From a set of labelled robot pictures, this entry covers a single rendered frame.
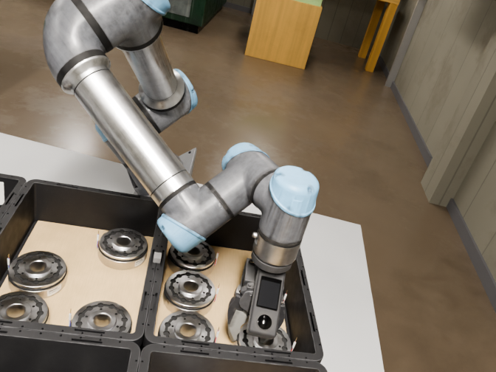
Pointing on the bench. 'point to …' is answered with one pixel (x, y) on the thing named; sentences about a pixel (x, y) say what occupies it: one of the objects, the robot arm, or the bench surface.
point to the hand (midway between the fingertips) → (246, 342)
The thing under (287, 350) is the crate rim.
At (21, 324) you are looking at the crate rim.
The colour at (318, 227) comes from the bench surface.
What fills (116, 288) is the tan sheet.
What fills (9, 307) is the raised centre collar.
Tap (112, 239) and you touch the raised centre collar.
